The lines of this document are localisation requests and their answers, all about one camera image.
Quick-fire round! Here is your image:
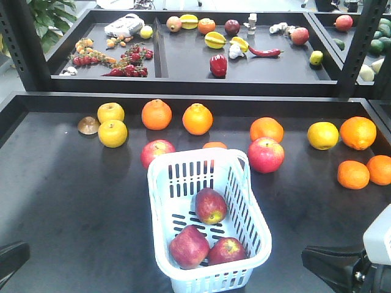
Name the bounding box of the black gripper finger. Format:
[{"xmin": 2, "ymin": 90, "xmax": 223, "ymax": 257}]
[{"xmin": 301, "ymin": 245, "xmax": 370, "ymax": 292}]

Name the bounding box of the red apple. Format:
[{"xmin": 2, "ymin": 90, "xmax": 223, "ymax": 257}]
[
  {"xmin": 208, "ymin": 237, "xmax": 247, "ymax": 266},
  {"xmin": 169, "ymin": 225, "xmax": 210, "ymax": 270},
  {"xmin": 247, "ymin": 137, "xmax": 285, "ymax": 174},
  {"xmin": 195, "ymin": 187, "xmax": 227, "ymax": 225},
  {"xmin": 140, "ymin": 139, "xmax": 176, "ymax": 169}
]

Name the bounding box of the light blue plastic basket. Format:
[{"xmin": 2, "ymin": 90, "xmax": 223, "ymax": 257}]
[{"xmin": 147, "ymin": 148, "xmax": 272, "ymax": 292}]

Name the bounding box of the small orange behind basket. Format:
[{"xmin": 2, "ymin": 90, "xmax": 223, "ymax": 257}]
[{"xmin": 202, "ymin": 142, "xmax": 228, "ymax": 149}]

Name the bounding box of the small orange right front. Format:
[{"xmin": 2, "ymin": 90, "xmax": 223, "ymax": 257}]
[{"xmin": 337, "ymin": 160, "xmax": 370, "ymax": 190}]

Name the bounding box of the small orange right edge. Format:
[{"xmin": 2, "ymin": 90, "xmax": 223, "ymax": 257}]
[{"xmin": 366, "ymin": 155, "xmax": 391, "ymax": 186}]

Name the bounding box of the yellow citrus right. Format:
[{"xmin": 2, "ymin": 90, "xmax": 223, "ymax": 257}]
[{"xmin": 307, "ymin": 121, "xmax": 339, "ymax": 150}]

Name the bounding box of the large orange far right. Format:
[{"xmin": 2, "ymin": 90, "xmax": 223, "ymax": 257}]
[{"xmin": 340, "ymin": 116, "xmax": 377, "ymax": 151}]

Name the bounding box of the orange behind centre apple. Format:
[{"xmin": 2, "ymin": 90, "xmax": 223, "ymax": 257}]
[{"xmin": 250, "ymin": 117, "xmax": 284, "ymax": 143}]

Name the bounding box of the black wooden produce stand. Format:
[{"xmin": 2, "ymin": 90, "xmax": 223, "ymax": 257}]
[{"xmin": 1, "ymin": 1, "xmax": 390, "ymax": 292}]

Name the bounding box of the small green lemon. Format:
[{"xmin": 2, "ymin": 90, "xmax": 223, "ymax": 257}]
[{"xmin": 309, "ymin": 50, "xmax": 323, "ymax": 66}]

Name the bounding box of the red chili pepper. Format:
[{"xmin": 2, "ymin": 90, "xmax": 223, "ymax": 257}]
[{"xmin": 248, "ymin": 46, "xmax": 283, "ymax": 58}]

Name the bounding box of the red mango upper tray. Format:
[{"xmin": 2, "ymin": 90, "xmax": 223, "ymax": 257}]
[{"xmin": 290, "ymin": 27, "xmax": 309, "ymax": 46}]

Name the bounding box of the red bell pepper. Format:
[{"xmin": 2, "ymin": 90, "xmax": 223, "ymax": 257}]
[{"xmin": 210, "ymin": 54, "xmax": 227, "ymax": 78}]

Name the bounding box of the orange far left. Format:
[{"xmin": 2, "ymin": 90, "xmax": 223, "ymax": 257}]
[{"xmin": 141, "ymin": 99, "xmax": 172, "ymax": 131}]

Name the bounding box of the white garlic bulb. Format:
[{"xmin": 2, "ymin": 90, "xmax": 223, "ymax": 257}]
[{"xmin": 228, "ymin": 43, "xmax": 244, "ymax": 59}]

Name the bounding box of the yellow starfruit right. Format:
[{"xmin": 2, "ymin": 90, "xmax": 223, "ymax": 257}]
[{"xmin": 230, "ymin": 36, "xmax": 249, "ymax": 53}]

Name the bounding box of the yellow starfruit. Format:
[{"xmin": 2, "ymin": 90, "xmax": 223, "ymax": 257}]
[
  {"xmin": 180, "ymin": 14, "xmax": 199, "ymax": 30},
  {"xmin": 230, "ymin": 36, "xmax": 249, "ymax": 53},
  {"xmin": 204, "ymin": 31, "xmax": 227, "ymax": 49}
]

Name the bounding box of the yellow starfruit middle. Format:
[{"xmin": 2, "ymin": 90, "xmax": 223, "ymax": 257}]
[{"xmin": 204, "ymin": 31, "xmax": 227, "ymax": 49}]

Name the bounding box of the dark red plum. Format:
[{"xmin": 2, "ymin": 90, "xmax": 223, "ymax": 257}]
[{"xmin": 224, "ymin": 19, "xmax": 240, "ymax": 36}]

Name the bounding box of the yellow apple front left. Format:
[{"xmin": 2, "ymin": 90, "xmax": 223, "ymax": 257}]
[{"xmin": 98, "ymin": 120, "xmax": 128, "ymax": 148}]

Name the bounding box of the yellow apple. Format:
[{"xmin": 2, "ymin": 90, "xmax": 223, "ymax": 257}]
[
  {"xmin": 97, "ymin": 102, "xmax": 125, "ymax": 123},
  {"xmin": 98, "ymin": 120, "xmax": 128, "ymax": 148}
]

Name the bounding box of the orange persimmon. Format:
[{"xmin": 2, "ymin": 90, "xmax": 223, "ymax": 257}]
[{"xmin": 197, "ymin": 18, "xmax": 216, "ymax": 35}]

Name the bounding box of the yellow apple rear left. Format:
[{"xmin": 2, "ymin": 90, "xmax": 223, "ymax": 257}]
[{"xmin": 97, "ymin": 102, "xmax": 125, "ymax": 123}]

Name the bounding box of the yellow starfruit rear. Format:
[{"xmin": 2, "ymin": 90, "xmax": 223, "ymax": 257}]
[{"xmin": 180, "ymin": 14, "xmax": 199, "ymax": 30}]

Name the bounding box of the cherry tomato vine right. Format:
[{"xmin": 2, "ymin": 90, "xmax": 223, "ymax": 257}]
[{"xmin": 102, "ymin": 44, "xmax": 154, "ymax": 78}]

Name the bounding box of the cherry tomato vine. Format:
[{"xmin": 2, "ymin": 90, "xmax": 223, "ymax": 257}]
[
  {"xmin": 68, "ymin": 38, "xmax": 117, "ymax": 67},
  {"xmin": 102, "ymin": 44, "xmax": 154, "ymax": 78}
]

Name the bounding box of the pomegranate fruit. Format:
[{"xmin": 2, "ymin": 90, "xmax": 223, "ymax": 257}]
[{"xmin": 166, "ymin": 16, "xmax": 182, "ymax": 32}]

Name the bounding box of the yellow lemon upper tray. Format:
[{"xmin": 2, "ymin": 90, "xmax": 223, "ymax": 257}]
[{"xmin": 139, "ymin": 25, "xmax": 153, "ymax": 40}]

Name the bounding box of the white plastic package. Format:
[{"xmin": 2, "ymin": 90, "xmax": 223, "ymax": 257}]
[{"xmin": 104, "ymin": 13, "xmax": 145, "ymax": 37}]

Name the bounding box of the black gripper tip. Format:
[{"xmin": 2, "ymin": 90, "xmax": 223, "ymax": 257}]
[{"xmin": 1, "ymin": 241, "xmax": 31, "ymax": 288}]

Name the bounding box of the cherry tomato vine left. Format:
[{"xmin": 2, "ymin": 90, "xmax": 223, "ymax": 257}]
[{"xmin": 68, "ymin": 38, "xmax": 117, "ymax": 67}]

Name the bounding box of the green potted plant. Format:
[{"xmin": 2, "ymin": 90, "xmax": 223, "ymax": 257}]
[{"xmin": 26, "ymin": 0, "xmax": 76, "ymax": 53}]

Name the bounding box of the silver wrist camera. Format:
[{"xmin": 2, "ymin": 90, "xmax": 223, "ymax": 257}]
[{"xmin": 363, "ymin": 205, "xmax": 390, "ymax": 265}]

